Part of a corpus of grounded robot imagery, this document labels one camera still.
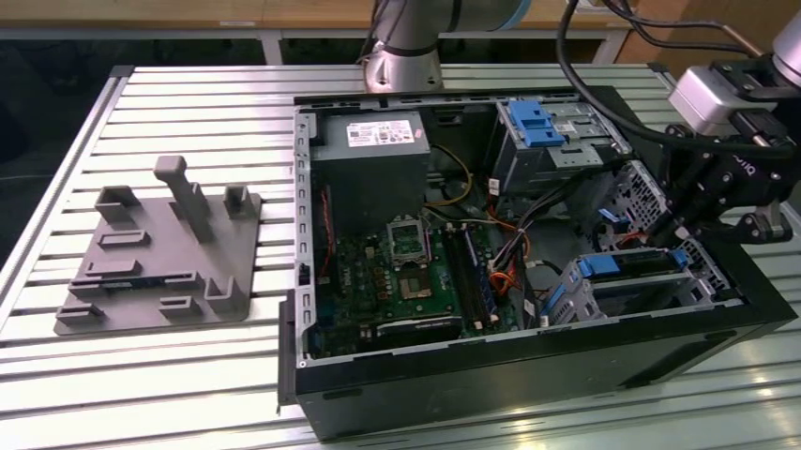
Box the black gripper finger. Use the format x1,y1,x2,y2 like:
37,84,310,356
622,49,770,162
647,124,731,248
678,199,794,248

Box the black wire blue plug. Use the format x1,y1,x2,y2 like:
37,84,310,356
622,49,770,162
596,208,627,235

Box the hard disk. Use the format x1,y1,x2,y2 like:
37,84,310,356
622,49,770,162
577,247,690,285

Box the silver disk bay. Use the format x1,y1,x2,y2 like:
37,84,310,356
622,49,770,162
537,233,750,329

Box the black RAM slot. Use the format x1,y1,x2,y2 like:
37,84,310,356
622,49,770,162
457,223,500,325
440,224,475,329
444,223,483,329
451,224,491,327

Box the blue drive cage latch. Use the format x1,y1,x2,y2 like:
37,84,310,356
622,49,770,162
507,100,568,147

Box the metal socket cover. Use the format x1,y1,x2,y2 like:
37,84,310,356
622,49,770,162
385,215,431,258

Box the CPU socket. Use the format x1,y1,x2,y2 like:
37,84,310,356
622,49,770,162
393,274,437,302

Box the grey power supply unit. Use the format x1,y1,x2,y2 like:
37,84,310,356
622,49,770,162
309,111,431,238

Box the black graphics card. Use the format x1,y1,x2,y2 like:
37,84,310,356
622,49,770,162
373,316,464,347

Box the black PC case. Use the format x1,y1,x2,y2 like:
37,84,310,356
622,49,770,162
273,83,799,444

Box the green motherboard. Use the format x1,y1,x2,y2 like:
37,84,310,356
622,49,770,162
310,213,520,360

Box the grey parts rack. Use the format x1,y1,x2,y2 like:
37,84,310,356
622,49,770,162
52,154,264,337

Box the dark RAM stick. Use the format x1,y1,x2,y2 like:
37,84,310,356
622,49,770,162
98,278,170,290

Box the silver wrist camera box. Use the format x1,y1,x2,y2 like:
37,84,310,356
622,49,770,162
667,65,780,140

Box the black wire bundle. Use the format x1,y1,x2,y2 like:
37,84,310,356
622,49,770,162
489,158,627,282

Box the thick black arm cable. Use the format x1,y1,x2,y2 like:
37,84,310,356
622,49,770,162
555,0,792,154

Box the orange red wire harness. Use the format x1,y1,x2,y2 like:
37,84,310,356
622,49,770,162
487,227,531,301

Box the yellow power wires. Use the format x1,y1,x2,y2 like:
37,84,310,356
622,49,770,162
423,143,471,207

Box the wooden desk white frame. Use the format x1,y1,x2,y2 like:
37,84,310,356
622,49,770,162
0,0,664,67

